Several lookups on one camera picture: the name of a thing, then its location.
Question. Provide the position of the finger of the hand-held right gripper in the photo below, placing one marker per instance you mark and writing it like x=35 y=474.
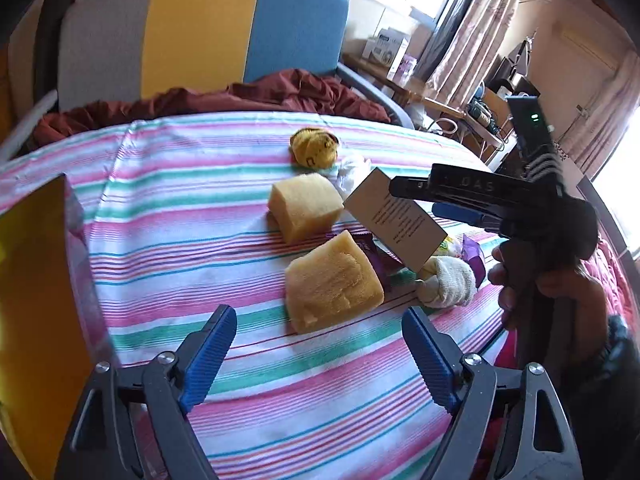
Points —
x=450 y=185
x=460 y=212

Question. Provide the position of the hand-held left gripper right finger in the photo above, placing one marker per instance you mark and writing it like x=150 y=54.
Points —
x=430 y=355

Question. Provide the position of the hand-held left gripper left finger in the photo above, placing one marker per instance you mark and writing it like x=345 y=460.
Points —
x=210 y=355

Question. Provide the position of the white cardboard box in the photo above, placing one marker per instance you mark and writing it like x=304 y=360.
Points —
x=395 y=220

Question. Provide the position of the white sock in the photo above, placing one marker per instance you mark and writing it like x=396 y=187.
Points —
x=450 y=280

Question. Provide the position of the purple snack packet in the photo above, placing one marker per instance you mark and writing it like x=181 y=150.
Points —
x=472 y=257
x=372 y=255

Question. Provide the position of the yellow sponge block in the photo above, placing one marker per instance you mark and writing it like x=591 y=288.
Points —
x=305 y=205
x=330 y=280

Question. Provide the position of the yellow sock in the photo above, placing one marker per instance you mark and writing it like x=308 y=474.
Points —
x=312 y=147

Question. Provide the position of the gold metal tin box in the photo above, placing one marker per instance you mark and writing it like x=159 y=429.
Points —
x=35 y=285

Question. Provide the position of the person's right forearm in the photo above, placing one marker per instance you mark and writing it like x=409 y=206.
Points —
x=610 y=375

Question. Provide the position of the person's right hand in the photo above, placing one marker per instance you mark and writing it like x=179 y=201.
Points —
x=502 y=285

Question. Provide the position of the pink patterned quilt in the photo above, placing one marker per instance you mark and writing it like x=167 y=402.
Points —
x=620 y=280

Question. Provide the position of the wooden desk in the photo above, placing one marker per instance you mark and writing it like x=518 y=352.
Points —
x=400 y=87

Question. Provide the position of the purple package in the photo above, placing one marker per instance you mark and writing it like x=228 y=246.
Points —
x=404 y=67

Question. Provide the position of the pink floral curtain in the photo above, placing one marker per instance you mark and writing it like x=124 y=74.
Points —
x=475 y=35
x=605 y=110

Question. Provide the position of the striped bed sheet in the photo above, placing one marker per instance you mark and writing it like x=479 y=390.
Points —
x=200 y=210

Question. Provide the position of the white appliance box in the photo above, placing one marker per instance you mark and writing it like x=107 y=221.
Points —
x=385 y=47

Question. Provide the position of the dark grey curtain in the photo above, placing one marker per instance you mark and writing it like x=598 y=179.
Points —
x=445 y=25

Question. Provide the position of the maroon blanket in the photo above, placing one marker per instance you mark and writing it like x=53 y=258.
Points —
x=280 y=95

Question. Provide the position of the grey yellow blue headboard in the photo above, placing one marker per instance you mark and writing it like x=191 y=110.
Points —
x=200 y=35

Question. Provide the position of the grey bed side rail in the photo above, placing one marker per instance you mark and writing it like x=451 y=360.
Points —
x=375 y=92
x=25 y=120

